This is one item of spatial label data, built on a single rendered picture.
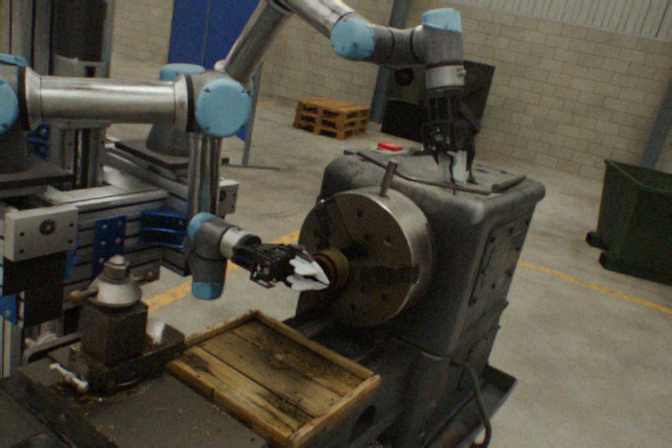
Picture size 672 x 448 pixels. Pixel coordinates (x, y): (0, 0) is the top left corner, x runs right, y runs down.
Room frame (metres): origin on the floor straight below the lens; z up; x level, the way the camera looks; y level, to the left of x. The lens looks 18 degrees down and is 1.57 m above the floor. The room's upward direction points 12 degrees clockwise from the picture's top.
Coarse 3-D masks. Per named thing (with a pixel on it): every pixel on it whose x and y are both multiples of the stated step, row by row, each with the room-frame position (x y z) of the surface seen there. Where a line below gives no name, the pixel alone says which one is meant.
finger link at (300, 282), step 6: (294, 276) 1.13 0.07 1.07; (300, 276) 1.12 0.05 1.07; (306, 276) 1.13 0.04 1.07; (294, 282) 1.10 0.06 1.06; (300, 282) 1.11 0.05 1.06; (306, 282) 1.11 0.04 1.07; (312, 282) 1.11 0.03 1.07; (318, 282) 1.10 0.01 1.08; (294, 288) 1.08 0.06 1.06; (300, 288) 1.08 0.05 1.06; (306, 288) 1.09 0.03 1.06; (312, 288) 1.10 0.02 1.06; (318, 288) 1.10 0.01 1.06
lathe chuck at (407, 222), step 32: (352, 192) 1.27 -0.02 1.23; (352, 224) 1.26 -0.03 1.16; (384, 224) 1.22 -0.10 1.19; (416, 224) 1.25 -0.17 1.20; (352, 256) 1.33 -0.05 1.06; (384, 256) 1.21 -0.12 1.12; (416, 256) 1.19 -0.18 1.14; (352, 288) 1.24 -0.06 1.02; (384, 288) 1.20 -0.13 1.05; (416, 288) 1.20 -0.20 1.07; (352, 320) 1.23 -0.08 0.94; (384, 320) 1.19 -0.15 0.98
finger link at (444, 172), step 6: (444, 156) 1.21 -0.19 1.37; (450, 156) 1.20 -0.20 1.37; (444, 162) 1.20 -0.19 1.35; (450, 162) 1.20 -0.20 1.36; (438, 168) 1.18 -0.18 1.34; (444, 168) 1.20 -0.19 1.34; (450, 168) 1.20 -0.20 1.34; (438, 174) 1.17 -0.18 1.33; (444, 174) 1.19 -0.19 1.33; (450, 174) 1.19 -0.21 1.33; (444, 180) 1.19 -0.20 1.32; (450, 180) 1.19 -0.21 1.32
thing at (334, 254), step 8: (328, 248) 1.18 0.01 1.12; (312, 256) 1.16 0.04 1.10; (320, 256) 1.14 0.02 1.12; (328, 256) 1.14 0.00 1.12; (336, 256) 1.16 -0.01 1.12; (344, 256) 1.19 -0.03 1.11; (320, 264) 1.12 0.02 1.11; (328, 264) 1.12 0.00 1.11; (336, 264) 1.13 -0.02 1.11; (344, 264) 1.15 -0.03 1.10; (328, 272) 1.11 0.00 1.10; (336, 272) 1.13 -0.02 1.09; (344, 272) 1.15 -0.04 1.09; (336, 280) 1.13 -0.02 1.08; (344, 280) 1.15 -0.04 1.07; (328, 288) 1.12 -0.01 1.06; (336, 288) 1.16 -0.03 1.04
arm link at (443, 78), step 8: (432, 72) 1.19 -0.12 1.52; (440, 72) 1.18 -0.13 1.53; (448, 72) 1.18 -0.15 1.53; (456, 72) 1.19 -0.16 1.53; (464, 72) 1.19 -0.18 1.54; (432, 80) 1.19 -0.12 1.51; (440, 80) 1.18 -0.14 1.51; (448, 80) 1.18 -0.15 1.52; (456, 80) 1.18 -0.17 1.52; (432, 88) 1.19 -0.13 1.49; (440, 88) 1.18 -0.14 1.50; (448, 88) 1.18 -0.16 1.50; (456, 88) 1.19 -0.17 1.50
